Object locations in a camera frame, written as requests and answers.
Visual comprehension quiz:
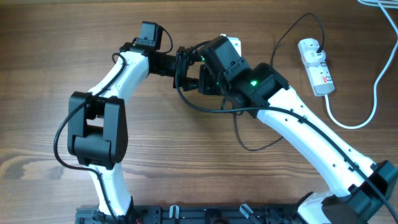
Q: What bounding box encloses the black USB charger cable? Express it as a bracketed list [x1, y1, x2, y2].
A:
[220, 12, 326, 152]

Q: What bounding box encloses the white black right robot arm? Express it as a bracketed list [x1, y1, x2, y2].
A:
[200, 36, 397, 223]

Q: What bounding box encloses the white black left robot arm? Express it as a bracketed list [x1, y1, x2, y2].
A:
[62, 21, 202, 223]

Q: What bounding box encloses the white charger plug adapter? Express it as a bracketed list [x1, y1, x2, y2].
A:
[302, 50, 326, 67]

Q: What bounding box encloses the white power strip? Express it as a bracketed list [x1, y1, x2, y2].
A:
[298, 38, 335, 96]

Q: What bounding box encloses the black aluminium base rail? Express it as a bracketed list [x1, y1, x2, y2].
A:
[75, 203, 304, 224]

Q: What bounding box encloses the white power strip cord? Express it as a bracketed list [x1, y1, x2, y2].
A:
[324, 2, 398, 130]

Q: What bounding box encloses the white cables top corner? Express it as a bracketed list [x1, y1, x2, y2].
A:
[356, 0, 398, 9]

